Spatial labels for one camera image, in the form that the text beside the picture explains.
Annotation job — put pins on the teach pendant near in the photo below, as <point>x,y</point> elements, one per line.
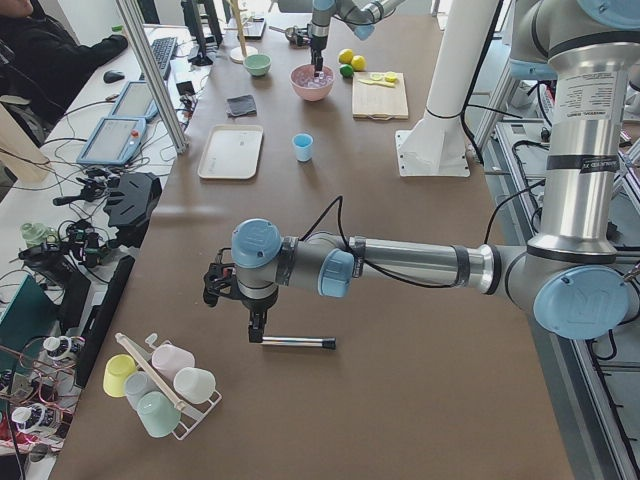
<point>113,142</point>

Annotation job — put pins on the seated person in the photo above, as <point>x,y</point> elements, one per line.
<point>49,68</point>

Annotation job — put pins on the yellow lemon far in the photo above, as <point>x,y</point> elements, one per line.
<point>345,56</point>

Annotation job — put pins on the pink bowl of ice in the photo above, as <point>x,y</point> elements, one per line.
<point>312,85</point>

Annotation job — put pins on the grey plastic cup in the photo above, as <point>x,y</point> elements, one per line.
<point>136,386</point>

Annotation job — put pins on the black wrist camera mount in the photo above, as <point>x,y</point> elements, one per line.
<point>298,36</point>

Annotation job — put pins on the teach pendant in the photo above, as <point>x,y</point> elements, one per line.
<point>113,142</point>
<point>135,100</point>

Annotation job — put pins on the green ceramic bowl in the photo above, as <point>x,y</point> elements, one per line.
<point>257,65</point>

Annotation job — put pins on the yellow plastic cup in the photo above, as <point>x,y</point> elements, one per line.
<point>117,370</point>

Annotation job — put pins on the cream rabbit serving tray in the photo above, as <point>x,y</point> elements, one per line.
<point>231,152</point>

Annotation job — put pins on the light blue plastic cup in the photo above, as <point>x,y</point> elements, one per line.
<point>302,144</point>

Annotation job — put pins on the grey folded cloth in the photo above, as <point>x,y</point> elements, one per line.
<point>240,106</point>

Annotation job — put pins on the yellow lemon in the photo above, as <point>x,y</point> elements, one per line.
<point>358,63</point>
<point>345,56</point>

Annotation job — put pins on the yellow lemon near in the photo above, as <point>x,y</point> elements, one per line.
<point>358,63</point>

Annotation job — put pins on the white plastic cup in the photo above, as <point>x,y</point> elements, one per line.
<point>194,384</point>

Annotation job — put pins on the wooden glass holder stand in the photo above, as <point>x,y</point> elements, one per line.
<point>236,41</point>

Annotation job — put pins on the lemon half lower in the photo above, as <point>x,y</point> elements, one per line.
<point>390,77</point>

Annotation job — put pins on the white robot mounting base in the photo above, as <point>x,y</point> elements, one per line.
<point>436,145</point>

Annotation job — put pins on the black computer mouse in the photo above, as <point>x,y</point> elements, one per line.
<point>112,76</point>

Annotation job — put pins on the green plastic cup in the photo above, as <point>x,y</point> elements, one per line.
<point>157,414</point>

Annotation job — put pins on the black keyboard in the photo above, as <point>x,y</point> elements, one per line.
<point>163,51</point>

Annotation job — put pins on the green lime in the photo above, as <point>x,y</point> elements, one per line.
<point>346,71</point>

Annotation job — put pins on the wooden cutting board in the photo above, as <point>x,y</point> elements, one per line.
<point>377,102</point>

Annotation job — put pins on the aluminium frame post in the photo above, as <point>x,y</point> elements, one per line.
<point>133,22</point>

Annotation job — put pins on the yellow plastic knife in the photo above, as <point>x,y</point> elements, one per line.
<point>382,83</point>

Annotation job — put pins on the pink plastic cup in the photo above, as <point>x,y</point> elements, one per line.
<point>169,359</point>

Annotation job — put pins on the teach pendant far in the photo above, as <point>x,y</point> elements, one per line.
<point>135,100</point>

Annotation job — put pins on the white wire cup rack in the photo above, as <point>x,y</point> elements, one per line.
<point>192,415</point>

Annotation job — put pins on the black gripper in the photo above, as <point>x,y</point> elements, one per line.
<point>255,304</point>
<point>317,46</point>

